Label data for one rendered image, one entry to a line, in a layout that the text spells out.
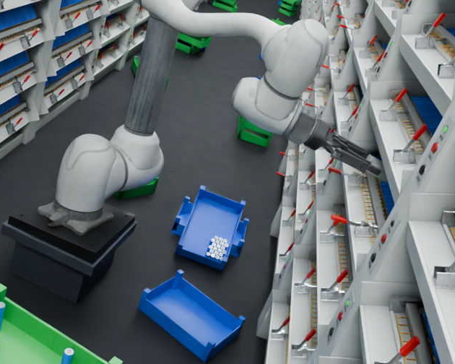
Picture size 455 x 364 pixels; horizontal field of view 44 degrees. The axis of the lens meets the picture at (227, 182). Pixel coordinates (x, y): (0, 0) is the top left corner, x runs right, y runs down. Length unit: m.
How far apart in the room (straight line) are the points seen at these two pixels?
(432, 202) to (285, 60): 0.50
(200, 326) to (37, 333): 0.87
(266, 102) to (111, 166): 0.63
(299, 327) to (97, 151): 0.78
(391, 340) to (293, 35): 0.67
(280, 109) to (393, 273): 0.51
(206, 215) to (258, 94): 1.10
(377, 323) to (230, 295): 1.19
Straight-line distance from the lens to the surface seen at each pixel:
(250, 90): 1.35
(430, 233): 0.95
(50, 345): 1.21
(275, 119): 1.36
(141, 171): 1.89
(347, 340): 1.12
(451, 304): 0.80
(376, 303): 1.07
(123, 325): 1.89
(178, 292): 2.07
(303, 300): 1.66
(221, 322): 2.02
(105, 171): 1.76
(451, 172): 0.96
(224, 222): 2.36
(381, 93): 1.62
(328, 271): 1.47
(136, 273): 2.10
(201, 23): 1.48
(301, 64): 1.28
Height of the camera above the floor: 1.29
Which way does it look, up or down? 26 degrees down
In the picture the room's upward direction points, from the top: 21 degrees clockwise
